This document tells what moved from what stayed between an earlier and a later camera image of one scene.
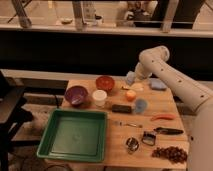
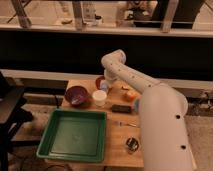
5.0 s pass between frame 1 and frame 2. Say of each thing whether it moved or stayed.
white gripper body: moved
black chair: stayed
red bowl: stayed
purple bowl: stayed
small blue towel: moved
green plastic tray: stayed
